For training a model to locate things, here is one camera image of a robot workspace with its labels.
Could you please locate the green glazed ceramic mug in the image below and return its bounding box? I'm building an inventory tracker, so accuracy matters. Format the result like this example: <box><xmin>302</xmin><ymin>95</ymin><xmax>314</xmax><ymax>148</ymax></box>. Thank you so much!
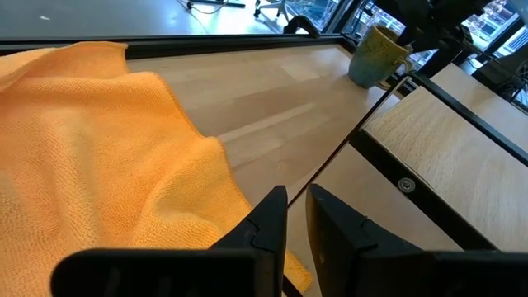
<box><xmin>347</xmin><ymin>23</ymin><xmax>413</xmax><ymax>91</ymax></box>

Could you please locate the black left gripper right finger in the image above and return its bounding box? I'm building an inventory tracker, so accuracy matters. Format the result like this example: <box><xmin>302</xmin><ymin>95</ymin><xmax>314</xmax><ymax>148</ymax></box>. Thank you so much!
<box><xmin>305</xmin><ymin>183</ymin><xmax>528</xmax><ymax>297</ymax></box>

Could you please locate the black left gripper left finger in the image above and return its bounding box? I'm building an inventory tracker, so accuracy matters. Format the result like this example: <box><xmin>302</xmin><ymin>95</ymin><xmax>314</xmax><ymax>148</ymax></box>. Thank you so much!
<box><xmin>51</xmin><ymin>185</ymin><xmax>289</xmax><ymax>297</ymax></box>

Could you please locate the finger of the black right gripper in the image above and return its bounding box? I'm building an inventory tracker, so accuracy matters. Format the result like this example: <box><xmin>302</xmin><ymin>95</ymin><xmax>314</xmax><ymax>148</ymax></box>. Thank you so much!
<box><xmin>396</xmin><ymin>24</ymin><xmax>416</xmax><ymax>47</ymax></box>

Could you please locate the orange microfibre cloth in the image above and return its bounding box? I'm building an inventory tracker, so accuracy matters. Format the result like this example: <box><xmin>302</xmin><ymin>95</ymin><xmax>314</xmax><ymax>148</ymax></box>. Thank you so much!
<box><xmin>0</xmin><ymin>40</ymin><xmax>314</xmax><ymax>297</ymax></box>

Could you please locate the white office chair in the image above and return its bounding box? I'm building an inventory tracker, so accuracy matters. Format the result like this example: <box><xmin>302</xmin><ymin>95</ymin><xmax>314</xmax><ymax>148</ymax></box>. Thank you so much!
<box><xmin>253</xmin><ymin>0</ymin><xmax>299</xmax><ymax>20</ymax></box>

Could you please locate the black metal table frame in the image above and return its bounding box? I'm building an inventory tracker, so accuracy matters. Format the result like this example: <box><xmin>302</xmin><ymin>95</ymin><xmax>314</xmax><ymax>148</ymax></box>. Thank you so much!
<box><xmin>0</xmin><ymin>15</ymin><xmax>434</xmax><ymax>79</ymax></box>

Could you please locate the black floor cable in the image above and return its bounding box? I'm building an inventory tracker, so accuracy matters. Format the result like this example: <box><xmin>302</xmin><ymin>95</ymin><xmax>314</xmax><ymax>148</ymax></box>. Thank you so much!
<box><xmin>177</xmin><ymin>0</ymin><xmax>247</xmax><ymax>16</ymax></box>

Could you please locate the wooden shelf with black legs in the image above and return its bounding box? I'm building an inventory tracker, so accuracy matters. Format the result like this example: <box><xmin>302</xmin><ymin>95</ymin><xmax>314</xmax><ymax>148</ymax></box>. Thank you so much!
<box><xmin>282</xmin><ymin>61</ymin><xmax>528</xmax><ymax>297</ymax></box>

